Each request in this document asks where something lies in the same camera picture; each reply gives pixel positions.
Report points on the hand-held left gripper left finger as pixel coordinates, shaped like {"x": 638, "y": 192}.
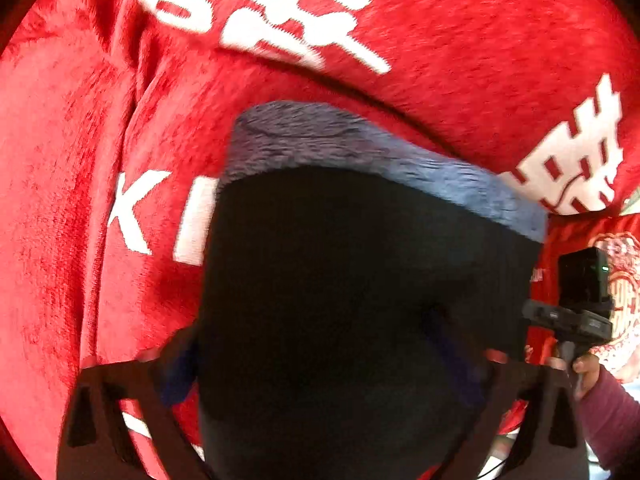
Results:
{"x": 176, "y": 375}

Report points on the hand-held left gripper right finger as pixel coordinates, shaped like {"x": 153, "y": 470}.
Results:
{"x": 467, "y": 377}

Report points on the black pants with blue lining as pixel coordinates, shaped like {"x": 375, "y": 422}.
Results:
{"x": 340, "y": 285}

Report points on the person's right forearm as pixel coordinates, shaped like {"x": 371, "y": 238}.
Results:
{"x": 610, "y": 420}

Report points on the person's right hand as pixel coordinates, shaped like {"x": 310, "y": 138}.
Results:
{"x": 586, "y": 370}

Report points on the red printed blanket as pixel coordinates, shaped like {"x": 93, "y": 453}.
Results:
{"x": 450, "y": 60}

